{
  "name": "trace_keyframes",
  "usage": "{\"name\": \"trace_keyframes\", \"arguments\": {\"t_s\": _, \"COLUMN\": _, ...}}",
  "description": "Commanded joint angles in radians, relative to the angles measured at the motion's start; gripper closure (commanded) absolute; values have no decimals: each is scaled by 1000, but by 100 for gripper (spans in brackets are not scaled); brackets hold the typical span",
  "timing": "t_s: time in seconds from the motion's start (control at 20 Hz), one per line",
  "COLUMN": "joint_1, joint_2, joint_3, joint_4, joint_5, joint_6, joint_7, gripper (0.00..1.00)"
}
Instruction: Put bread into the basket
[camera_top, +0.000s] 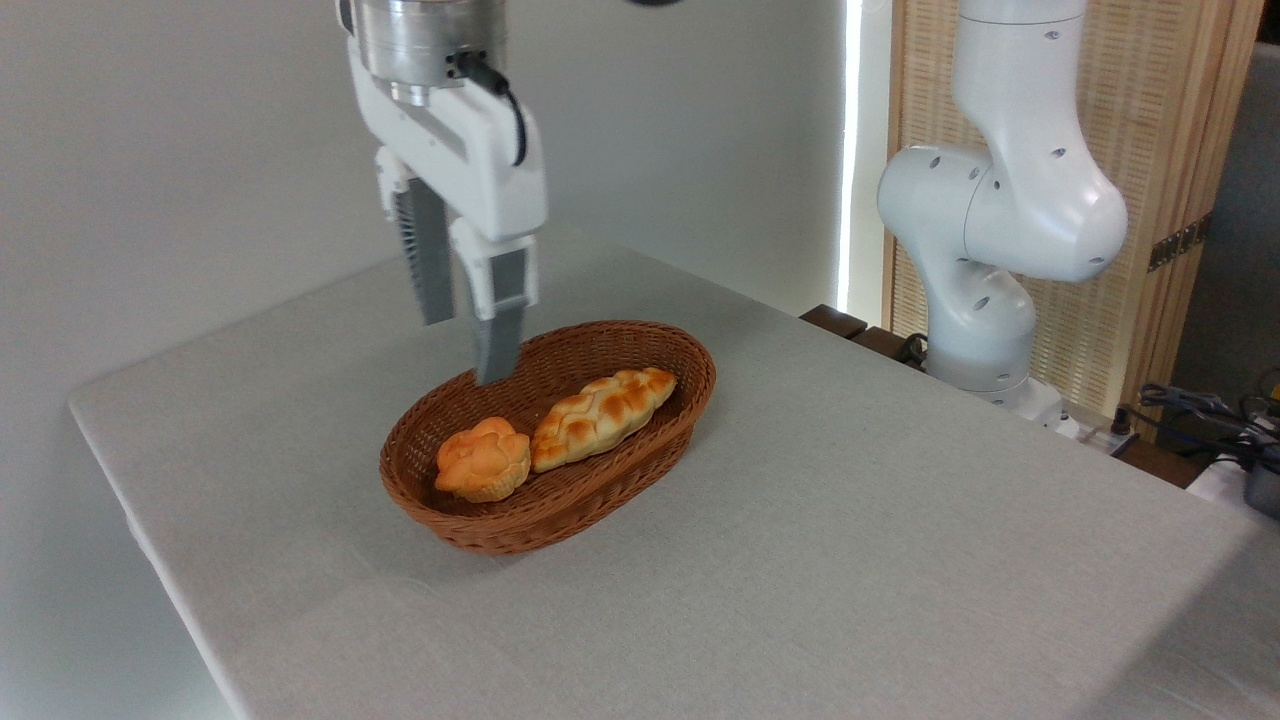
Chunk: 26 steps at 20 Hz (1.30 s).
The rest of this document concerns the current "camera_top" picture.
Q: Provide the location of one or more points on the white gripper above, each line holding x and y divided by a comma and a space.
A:
480, 150

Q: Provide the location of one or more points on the round orange bread roll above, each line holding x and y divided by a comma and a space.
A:
483, 462

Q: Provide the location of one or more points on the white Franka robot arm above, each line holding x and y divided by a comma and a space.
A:
1010, 200

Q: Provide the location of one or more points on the long braided bread loaf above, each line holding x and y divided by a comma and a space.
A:
600, 412

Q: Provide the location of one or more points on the brown woven wicker basket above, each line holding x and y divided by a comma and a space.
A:
590, 490

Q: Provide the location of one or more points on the dark brown wooden bench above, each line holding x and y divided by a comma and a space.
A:
860, 333

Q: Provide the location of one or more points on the grey tablecloth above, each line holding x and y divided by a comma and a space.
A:
850, 560

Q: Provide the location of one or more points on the white power strip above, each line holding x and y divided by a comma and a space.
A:
1095, 435

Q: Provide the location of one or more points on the woven bamboo folding screen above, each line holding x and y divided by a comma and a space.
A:
1150, 120

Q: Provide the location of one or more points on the black metal screen hinge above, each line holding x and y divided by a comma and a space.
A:
1180, 241

